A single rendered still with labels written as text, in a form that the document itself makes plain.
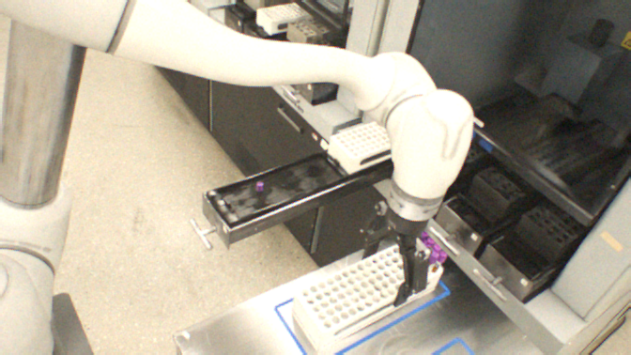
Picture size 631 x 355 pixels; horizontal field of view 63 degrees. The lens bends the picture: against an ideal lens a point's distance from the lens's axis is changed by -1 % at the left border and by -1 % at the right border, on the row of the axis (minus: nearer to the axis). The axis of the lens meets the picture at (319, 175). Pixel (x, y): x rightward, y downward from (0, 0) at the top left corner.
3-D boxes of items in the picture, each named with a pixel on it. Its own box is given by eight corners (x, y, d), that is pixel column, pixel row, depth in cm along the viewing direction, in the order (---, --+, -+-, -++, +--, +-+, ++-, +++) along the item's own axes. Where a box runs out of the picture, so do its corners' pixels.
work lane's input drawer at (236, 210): (405, 137, 160) (412, 114, 154) (436, 163, 152) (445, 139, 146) (185, 219, 124) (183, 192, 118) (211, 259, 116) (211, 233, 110)
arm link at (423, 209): (417, 207, 79) (407, 232, 83) (458, 189, 83) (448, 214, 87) (381, 170, 84) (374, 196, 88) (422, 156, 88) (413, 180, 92)
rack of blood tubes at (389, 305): (405, 254, 113) (412, 237, 109) (436, 288, 108) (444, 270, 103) (289, 310, 99) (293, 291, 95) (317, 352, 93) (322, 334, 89)
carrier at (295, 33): (310, 52, 174) (312, 36, 170) (304, 53, 173) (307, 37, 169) (290, 37, 180) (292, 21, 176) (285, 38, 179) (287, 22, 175)
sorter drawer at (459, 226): (578, 147, 169) (592, 126, 163) (615, 173, 161) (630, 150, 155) (422, 227, 132) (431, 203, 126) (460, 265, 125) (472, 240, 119)
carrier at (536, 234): (557, 260, 118) (569, 244, 114) (551, 264, 117) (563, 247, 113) (518, 227, 125) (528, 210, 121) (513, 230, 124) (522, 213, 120)
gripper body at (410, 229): (378, 194, 88) (368, 230, 94) (410, 228, 83) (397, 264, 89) (411, 182, 92) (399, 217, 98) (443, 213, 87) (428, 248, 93)
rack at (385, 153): (406, 126, 153) (411, 109, 148) (429, 145, 147) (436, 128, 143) (326, 155, 138) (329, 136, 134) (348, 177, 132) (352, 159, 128)
